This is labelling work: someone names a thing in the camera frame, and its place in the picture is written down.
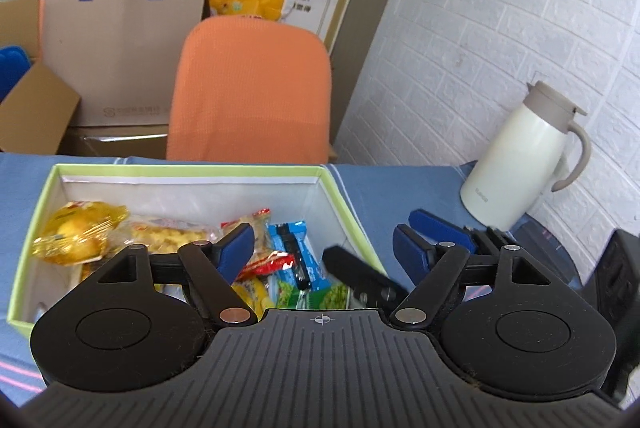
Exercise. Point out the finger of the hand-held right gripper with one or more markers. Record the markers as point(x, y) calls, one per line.
point(440, 223)
point(355, 270)

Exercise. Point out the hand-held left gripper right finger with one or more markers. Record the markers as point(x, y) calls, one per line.
point(410, 255)

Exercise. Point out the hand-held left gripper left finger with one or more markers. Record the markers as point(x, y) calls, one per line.
point(237, 250)

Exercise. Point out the red-edged clear biscuit packet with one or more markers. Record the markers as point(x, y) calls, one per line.
point(270, 264)

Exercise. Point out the green pea packet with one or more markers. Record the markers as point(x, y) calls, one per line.
point(325, 295)

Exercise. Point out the blue cookie packet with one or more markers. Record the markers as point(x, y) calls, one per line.
point(312, 258)

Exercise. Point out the small yellow snack packet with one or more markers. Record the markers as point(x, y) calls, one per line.
point(252, 295)

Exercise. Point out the light green cardboard box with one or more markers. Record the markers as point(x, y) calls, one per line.
point(200, 195)

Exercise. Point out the golden crisps packet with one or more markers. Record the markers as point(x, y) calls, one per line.
point(165, 233)

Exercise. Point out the yellow cake packet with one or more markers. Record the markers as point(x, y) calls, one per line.
point(75, 233)

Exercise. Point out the blue striped tablecloth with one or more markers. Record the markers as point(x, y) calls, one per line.
point(400, 188)

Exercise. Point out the white thermos jug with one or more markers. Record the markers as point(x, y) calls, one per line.
point(510, 168)

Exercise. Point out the orange chair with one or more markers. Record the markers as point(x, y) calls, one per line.
point(250, 98)

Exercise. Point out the brown cardboard box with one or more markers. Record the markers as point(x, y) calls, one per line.
point(40, 108)

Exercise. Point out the yellow plastic bag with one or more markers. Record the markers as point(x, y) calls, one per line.
point(250, 5)

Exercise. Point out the blue plastic object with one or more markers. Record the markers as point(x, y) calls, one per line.
point(10, 73)

